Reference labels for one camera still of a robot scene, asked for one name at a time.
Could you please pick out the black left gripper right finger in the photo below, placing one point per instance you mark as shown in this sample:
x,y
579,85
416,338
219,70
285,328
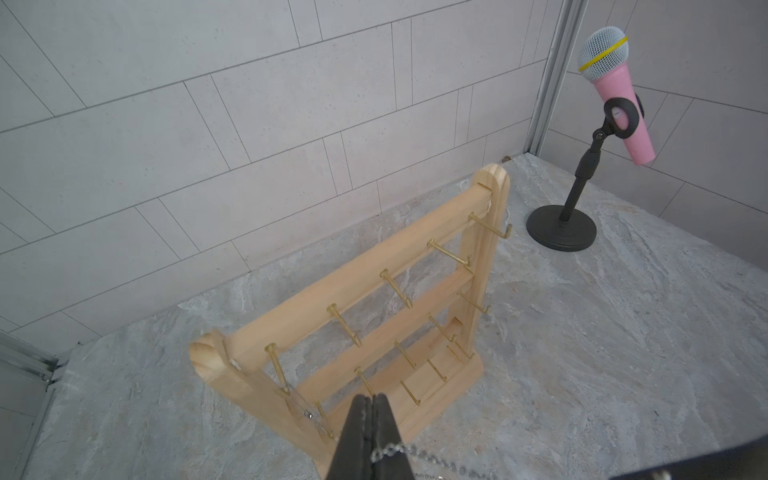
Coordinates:
x,y
389,455

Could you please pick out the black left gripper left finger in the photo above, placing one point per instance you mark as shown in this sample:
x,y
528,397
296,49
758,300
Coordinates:
x,y
352,457

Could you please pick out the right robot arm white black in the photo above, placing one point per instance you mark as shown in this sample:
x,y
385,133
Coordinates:
x,y
746,461

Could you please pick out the wooden jewelry display stand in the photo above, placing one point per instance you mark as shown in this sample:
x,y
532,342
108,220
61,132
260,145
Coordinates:
x,y
398,320

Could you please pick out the black microphone stand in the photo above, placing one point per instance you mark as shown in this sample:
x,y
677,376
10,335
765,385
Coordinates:
x,y
563,227

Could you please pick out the pink toy microphone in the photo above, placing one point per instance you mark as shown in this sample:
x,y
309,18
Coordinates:
x,y
603,61

